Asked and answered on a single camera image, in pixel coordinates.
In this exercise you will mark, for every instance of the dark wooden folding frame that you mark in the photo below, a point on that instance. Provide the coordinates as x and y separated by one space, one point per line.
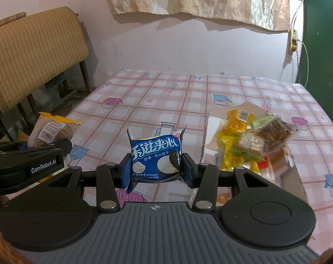
84 74

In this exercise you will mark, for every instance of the clear bag of brown pastries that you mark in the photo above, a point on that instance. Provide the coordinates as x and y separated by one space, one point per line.
51 130

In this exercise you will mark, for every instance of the blue cookie packet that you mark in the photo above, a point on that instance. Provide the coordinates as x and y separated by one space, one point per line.
155 159

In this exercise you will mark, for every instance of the yellow clear packet with barcode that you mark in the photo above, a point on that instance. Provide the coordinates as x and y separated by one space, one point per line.
237 121

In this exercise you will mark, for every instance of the green door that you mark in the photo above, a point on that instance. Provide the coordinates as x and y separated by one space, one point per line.
323 46

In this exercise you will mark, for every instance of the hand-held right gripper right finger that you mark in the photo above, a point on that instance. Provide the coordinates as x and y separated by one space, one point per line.
187 172

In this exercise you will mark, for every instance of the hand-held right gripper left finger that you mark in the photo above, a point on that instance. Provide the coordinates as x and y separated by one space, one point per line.
125 172

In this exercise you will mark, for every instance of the yellowed wall socket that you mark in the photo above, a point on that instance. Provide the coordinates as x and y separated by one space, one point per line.
293 41

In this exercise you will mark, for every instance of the light green snack packet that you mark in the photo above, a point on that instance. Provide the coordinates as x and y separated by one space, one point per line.
261 121

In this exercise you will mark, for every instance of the checked cloth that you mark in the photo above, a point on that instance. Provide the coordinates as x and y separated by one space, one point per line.
7 22

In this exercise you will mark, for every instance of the clear bag of brown sticks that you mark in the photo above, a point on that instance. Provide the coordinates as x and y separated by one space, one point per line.
276 132

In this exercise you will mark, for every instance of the cardboard box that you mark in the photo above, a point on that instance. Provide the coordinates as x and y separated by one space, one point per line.
213 132

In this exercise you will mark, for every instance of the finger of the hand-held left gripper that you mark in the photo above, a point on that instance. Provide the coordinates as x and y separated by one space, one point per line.
64 146

